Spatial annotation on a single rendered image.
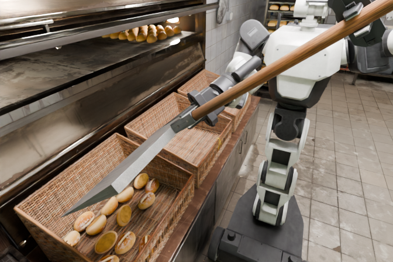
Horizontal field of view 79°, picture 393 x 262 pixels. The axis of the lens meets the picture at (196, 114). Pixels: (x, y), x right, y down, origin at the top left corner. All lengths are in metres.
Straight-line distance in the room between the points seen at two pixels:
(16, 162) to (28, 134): 0.11
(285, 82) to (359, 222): 1.51
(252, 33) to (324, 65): 0.30
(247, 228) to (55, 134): 1.25
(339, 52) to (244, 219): 1.22
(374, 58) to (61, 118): 1.22
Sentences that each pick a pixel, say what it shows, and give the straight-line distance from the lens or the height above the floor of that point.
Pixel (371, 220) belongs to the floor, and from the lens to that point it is 2.37.
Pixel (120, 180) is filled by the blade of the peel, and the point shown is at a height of 1.17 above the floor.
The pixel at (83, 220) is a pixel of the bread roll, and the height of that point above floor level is 0.65.
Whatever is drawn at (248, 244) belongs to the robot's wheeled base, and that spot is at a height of 0.19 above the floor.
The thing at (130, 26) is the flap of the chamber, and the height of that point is 1.40.
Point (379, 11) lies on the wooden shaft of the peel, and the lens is 0.54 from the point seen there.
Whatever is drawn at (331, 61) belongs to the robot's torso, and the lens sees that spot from 0.99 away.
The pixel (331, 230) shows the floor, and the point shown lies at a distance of 2.15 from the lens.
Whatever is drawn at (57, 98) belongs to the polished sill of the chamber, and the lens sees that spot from 1.12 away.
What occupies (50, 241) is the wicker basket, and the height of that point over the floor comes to 0.76.
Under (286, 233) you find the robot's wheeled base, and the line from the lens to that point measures 1.79.
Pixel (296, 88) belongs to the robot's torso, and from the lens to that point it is 1.03.
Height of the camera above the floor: 1.57
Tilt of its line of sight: 29 degrees down
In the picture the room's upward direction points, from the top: straight up
